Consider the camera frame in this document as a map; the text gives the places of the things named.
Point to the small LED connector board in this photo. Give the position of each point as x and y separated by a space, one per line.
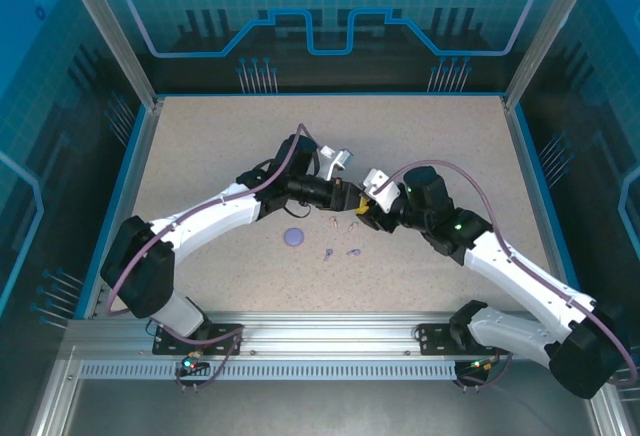
479 367
190 364

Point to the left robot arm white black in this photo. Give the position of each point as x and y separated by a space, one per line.
210 211

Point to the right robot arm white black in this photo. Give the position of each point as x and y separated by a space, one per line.
530 292

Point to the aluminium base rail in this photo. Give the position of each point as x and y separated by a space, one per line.
325 331

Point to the aluminium frame post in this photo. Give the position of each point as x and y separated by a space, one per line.
540 31
117 31

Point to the aluminium side rail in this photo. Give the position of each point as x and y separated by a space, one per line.
125 206
531 181

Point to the purple earbud charging case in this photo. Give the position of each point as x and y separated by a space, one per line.
293 237

